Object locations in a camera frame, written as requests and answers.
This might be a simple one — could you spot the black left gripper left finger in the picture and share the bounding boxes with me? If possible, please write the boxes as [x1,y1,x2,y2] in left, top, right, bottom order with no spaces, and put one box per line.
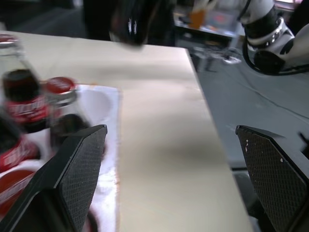
[0,124,108,232]

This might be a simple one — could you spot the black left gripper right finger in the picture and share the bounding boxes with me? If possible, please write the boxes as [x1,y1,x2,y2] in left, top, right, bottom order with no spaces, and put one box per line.
[235,125,309,232]

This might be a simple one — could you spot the cluttered background workbench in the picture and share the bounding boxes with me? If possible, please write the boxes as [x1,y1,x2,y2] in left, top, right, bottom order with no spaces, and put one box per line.
[173,0,243,38]

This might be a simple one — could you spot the white foam bottle tray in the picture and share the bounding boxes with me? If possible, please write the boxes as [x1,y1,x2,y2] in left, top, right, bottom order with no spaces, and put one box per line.
[36,83,122,232]

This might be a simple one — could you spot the orange background object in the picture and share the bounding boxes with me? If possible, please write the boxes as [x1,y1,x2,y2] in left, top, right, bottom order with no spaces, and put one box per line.
[189,4,206,29]

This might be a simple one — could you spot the black rounded object white marks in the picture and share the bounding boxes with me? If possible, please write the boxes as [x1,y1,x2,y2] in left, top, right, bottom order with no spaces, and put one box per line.
[108,0,155,48]

